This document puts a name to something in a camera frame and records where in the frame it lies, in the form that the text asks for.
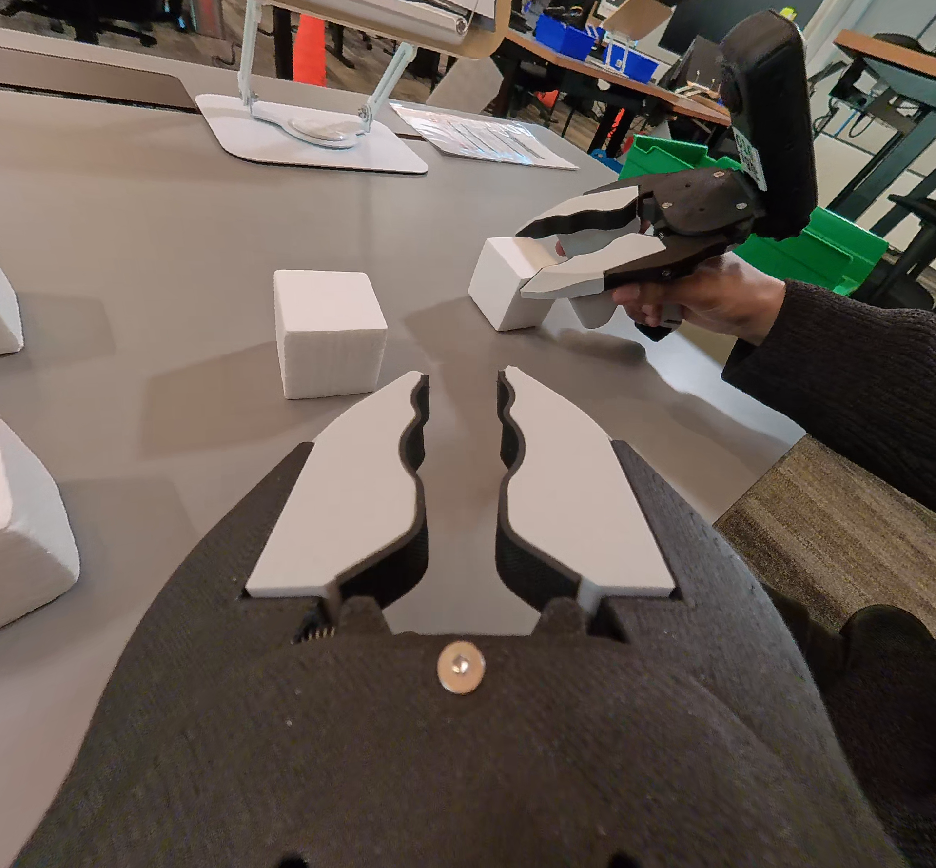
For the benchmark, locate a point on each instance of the clear plastic sleeve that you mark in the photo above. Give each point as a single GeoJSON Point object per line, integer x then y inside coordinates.
{"type": "Point", "coordinates": [482, 140]}

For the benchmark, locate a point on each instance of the person's dark clothing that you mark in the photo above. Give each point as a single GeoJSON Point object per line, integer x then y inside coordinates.
{"type": "Point", "coordinates": [877, 663]}

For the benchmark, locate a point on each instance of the grey desk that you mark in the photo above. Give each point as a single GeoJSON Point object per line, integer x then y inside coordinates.
{"type": "Point", "coordinates": [146, 239]}

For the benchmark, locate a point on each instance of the wooden standing desk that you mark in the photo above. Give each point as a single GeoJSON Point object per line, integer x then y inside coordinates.
{"type": "Point", "coordinates": [885, 52]}

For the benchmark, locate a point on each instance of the wooden table with black legs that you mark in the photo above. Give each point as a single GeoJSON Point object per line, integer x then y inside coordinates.
{"type": "Point", "coordinates": [658, 96]}

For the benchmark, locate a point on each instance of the white foam cube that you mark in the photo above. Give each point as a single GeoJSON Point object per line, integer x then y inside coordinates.
{"type": "Point", "coordinates": [329, 341]}
{"type": "Point", "coordinates": [29, 539]}
{"type": "Point", "coordinates": [504, 283]}
{"type": "Point", "coordinates": [7, 319]}

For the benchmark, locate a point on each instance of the person's right hand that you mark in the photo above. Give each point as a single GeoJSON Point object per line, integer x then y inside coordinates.
{"type": "Point", "coordinates": [724, 297]}

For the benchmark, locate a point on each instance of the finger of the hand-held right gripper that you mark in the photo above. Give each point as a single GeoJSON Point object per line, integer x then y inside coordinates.
{"type": "Point", "coordinates": [592, 204]}
{"type": "Point", "coordinates": [585, 272]}

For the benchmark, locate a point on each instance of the orange traffic cone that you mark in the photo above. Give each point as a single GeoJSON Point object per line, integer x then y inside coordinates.
{"type": "Point", "coordinates": [311, 52]}

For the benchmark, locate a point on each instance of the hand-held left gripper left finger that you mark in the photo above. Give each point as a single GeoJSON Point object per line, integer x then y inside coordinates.
{"type": "Point", "coordinates": [351, 502]}

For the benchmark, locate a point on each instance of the green plastic bin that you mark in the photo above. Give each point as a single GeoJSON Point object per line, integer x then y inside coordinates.
{"type": "Point", "coordinates": [819, 246]}

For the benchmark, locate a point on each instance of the open cardboard box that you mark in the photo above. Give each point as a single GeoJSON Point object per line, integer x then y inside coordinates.
{"type": "Point", "coordinates": [643, 12]}

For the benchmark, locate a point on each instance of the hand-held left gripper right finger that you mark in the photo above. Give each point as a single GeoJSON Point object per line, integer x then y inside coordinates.
{"type": "Point", "coordinates": [578, 502]}

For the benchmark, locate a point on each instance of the blue plastic bin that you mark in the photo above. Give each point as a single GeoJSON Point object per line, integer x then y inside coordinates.
{"type": "Point", "coordinates": [564, 38]}
{"type": "Point", "coordinates": [632, 67]}

